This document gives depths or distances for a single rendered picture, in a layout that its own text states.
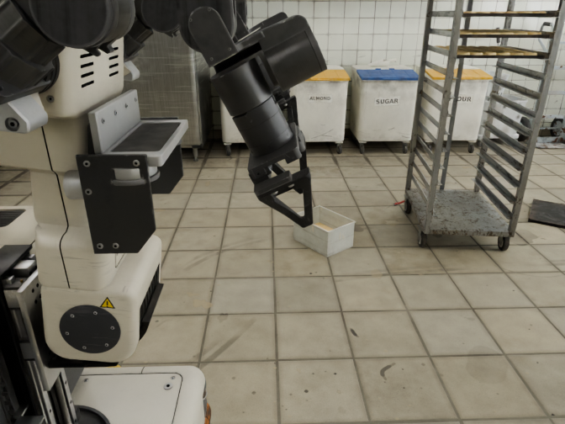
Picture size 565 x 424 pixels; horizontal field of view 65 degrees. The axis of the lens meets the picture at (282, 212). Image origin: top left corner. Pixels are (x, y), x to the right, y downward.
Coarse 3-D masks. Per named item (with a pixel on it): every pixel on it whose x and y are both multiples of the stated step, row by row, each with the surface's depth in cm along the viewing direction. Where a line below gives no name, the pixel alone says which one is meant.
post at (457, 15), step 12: (456, 0) 202; (456, 12) 201; (456, 24) 203; (456, 36) 205; (456, 48) 207; (444, 84) 216; (444, 96) 216; (444, 108) 219; (444, 120) 221; (444, 132) 223; (432, 168) 233; (432, 180) 234; (432, 192) 236; (432, 204) 239
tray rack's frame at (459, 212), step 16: (432, 0) 254; (512, 0) 251; (416, 96) 278; (416, 112) 280; (416, 128) 284; (448, 144) 288; (448, 160) 293; (480, 160) 289; (480, 176) 293; (416, 192) 297; (448, 192) 297; (464, 192) 297; (416, 208) 272; (448, 208) 272; (464, 208) 272; (480, 208) 272; (432, 224) 251; (448, 224) 251; (464, 224) 251; (480, 224) 251; (496, 224) 251
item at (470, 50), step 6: (444, 48) 244; (462, 48) 241; (468, 48) 243; (474, 48) 248; (480, 48) 242; (486, 48) 248; (492, 48) 242; (498, 48) 247; (504, 48) 241; (462, 54) 213; (468, 54) 213; (474, 54) 213; (480, 54) 212; (486, 54) 213; (492, 54) 211; (498, 54) 217; (504, 54) 211; (510, 54) 216; (516, 54) 211; (522, 54) 211; (528, 54) 211; (534, 54) 210
